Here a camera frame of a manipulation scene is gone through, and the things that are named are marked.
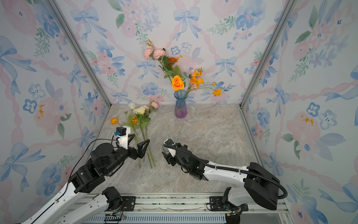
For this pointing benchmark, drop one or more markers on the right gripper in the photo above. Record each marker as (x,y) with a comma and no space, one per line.
(182,148)

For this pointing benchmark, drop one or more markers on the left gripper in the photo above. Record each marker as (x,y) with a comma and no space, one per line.
(140,152)

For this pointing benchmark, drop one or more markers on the small pink rose stem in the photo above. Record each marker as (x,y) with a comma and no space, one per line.
(152,105)

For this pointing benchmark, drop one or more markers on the blue purple glass vase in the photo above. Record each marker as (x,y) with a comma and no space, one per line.
(180,110)

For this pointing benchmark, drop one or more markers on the orange poppy stem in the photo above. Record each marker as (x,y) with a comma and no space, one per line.
(200,85)

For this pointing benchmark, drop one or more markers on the dark orange gerbera stem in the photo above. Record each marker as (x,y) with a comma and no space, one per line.
(173,68)

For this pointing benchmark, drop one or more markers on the pink rose bunch stem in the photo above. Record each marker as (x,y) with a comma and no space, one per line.
(159,55)

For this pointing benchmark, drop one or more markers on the clear glass jar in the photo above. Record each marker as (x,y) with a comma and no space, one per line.
(167,150)

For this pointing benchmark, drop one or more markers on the cream yellow rose stem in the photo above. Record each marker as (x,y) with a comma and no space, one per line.
(141,119)

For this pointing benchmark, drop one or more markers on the white cream rose stem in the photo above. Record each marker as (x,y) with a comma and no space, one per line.
(132,115)

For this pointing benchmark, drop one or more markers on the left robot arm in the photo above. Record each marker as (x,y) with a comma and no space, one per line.
(104,161)

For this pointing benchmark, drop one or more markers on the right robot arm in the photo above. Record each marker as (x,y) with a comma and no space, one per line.
(253,183)

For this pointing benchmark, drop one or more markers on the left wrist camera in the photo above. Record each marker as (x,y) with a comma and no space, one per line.
(122,135)

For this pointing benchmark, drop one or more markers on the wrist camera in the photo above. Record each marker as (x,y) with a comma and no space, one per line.
(122,135)
(171,144)

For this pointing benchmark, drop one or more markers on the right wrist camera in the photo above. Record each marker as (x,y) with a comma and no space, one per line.
(171,144)

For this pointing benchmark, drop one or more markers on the aluminium rail frame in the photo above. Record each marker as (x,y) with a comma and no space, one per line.
(184,208)

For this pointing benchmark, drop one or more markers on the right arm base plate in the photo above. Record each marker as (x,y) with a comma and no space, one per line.
(216,203)

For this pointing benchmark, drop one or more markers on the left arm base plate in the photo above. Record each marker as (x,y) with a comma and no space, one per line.
(126,203)

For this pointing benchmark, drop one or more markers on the left corner aluminium post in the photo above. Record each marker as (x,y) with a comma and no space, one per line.
(54,8)

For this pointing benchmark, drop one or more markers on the corner aluminium post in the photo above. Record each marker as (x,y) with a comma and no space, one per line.
(54,8)
(286,13)

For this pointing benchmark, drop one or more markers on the right corner aluminium post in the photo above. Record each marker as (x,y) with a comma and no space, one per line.
(286,13)

